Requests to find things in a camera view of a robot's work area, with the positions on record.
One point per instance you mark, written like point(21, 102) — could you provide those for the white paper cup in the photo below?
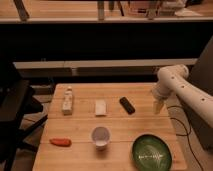
point(100, 137)

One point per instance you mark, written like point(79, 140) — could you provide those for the black chair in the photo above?
point(16, 100)

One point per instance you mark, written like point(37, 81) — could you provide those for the white glue bottle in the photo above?
point(67, 102)

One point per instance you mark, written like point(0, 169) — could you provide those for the black eraser block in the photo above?
point(127, 105)

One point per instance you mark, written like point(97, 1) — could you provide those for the green patterned bowl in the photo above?
point(151, 153)

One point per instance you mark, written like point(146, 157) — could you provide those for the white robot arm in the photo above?
point(174, 79)

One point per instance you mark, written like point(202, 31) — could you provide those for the cream cylindrical pusher tool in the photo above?
point(157, 106)

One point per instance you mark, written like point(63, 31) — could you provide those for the white rectangular sponge block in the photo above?
point(100, 108)

